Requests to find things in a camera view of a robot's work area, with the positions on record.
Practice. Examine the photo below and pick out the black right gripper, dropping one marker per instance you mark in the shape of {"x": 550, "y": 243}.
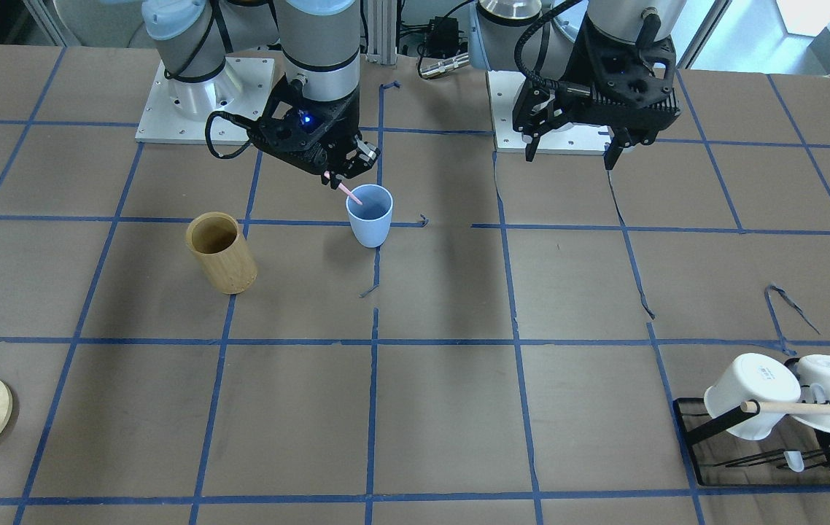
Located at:
{"x": 343, "y": 128}

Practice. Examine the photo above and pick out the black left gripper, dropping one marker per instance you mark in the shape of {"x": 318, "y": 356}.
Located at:
{"x": 565, "y": 71}

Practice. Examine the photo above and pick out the pink chopstick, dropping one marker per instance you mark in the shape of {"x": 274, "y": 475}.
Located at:
{"x": 349, "y": 194}

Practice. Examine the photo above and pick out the light blue plastic cup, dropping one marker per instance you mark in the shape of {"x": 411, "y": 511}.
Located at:
{"x": 370, "y": 209}

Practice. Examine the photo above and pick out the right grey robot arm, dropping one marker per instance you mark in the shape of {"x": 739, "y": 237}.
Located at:
{"x": 320, "y": 40}

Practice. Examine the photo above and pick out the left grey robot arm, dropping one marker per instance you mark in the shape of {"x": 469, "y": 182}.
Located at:
{"x": 495, "y": 27}

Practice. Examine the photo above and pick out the bamboo cylinder holder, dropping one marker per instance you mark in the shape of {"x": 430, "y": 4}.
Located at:
{"x": 218, "y": 244}

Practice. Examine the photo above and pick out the wooden rack dowel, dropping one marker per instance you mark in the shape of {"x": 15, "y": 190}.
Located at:
{"x": 787, "y": 408}

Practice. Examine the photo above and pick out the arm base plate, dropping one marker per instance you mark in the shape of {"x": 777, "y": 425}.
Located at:
{"x": 579, "y": 139}
{"x": 176, "y": 112}

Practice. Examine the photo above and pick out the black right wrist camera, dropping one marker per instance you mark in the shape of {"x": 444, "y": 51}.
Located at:
{"x": 284, "y": 128}

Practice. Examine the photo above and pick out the aluminium frame post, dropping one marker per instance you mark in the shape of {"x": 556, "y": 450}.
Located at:
{"x": 382, "y": 19}

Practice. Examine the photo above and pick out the black wire mug rack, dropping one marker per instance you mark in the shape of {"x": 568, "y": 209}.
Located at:
{"x": 741, "y": 449}

